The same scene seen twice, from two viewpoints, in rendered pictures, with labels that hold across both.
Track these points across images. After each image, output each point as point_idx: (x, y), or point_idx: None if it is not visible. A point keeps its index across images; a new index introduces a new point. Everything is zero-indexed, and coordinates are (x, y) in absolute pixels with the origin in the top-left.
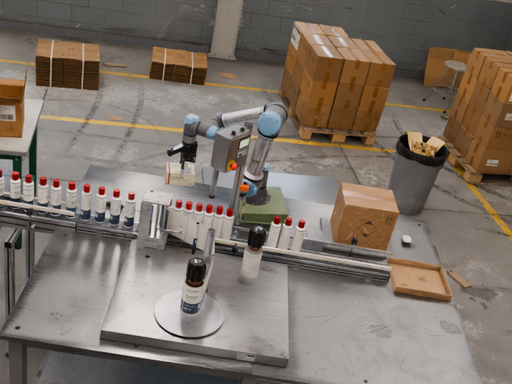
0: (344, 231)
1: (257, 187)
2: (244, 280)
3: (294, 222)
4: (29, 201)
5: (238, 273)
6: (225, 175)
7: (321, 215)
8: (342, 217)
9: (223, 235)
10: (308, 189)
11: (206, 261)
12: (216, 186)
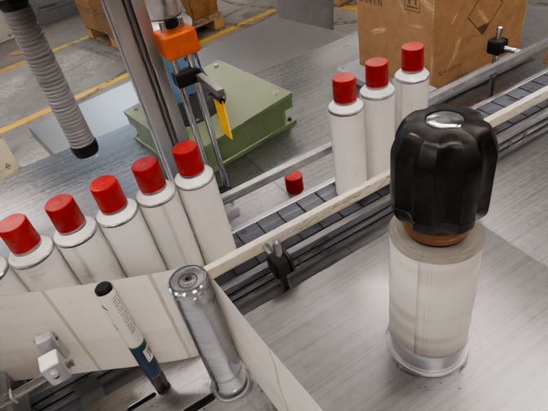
0: (444, 45)
1: (196, 57)
2: (438, 364)
3: (302, 106)
4: None
5: (377, 347)
6: (90, 114)
7: (328, 68)
8: (435, 8)
9: (213, 245)
10: (255, 49)
11: (237, 392)
12: (72, 101)
